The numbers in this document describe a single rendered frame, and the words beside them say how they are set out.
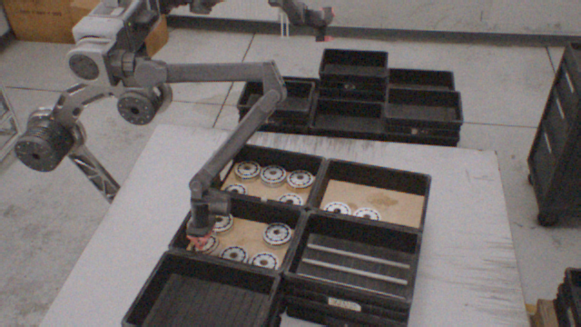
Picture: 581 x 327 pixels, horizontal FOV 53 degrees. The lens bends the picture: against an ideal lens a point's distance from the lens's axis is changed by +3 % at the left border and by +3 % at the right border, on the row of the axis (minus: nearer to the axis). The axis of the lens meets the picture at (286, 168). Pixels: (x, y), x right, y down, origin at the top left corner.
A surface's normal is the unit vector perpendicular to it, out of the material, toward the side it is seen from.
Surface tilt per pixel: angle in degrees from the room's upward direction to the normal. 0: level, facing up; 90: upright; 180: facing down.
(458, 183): 0
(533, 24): 90
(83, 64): 90
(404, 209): 0
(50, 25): 91
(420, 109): 0
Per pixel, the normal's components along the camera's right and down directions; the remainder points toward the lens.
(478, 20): -0.17, 0.64
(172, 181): -0.03, -0.76
